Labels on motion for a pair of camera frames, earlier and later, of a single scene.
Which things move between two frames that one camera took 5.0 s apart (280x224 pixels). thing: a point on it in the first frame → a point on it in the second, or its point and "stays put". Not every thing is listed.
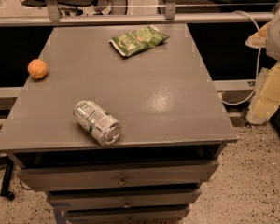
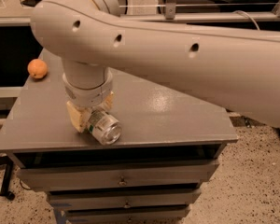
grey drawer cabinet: [173, 130] stays put
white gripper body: [279, 36] → [88, 97]
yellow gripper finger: [259, 38] → [109, 101]
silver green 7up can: [105, 129] stays put
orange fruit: [37, 68] stays put
